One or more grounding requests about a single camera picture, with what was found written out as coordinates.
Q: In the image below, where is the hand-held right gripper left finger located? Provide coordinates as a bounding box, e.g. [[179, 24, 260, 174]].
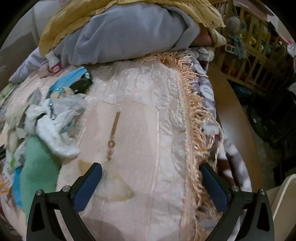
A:
[[26, 162, 103, 241]]

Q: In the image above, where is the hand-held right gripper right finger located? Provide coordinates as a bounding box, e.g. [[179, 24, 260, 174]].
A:
[[199, 163, 275, 241]]

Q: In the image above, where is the light blue snack packet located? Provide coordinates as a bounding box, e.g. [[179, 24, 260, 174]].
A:
[[46, 66, 94, 99]]

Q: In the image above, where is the brown white patterned blanket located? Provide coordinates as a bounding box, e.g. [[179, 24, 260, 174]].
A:
[[185, 46, 253, 241]]

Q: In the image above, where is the green fleece cloth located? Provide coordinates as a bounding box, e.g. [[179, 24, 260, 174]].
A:
[[20, 136, 62, 223]]

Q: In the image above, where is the pink tasselled bedspread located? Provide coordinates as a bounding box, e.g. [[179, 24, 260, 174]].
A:
[[0, 52, 225, 241]]

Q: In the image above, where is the green checked bedsheet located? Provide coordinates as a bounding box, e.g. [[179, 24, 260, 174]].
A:
[[0, 82, 19, 105]]

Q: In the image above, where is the pink rolled towel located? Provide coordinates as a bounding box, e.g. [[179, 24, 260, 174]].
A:
[[37, 65, 55, 78]]

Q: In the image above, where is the white bottle pink label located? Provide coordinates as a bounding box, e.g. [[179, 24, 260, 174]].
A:
[[45, 50, 63, 75]]

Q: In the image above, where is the blue grey patterned cloth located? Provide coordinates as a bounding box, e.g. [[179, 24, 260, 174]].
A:
[[9, 50, 48, 82]]

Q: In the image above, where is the blue-grey knotted cloth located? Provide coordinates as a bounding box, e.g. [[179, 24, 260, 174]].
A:
[[228, 35, 248, 58]]

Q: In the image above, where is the pink cushion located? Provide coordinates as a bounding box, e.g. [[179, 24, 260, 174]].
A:
[[192, 28, 213, 48]]

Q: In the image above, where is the grey-blue fleece blanket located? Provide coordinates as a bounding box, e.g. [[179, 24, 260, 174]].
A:
[[54, 4, 200, 65]]

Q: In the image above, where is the wooden crib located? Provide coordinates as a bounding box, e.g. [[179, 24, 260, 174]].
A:
[[209, 0, 296, 98]]

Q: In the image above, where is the yellow frilled pillow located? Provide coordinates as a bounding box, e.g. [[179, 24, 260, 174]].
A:
[[39, 0, 226, 57]]

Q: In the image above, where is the wooden bed frame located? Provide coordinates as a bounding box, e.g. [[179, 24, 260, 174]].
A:
[[206, 67, 264, 193]]

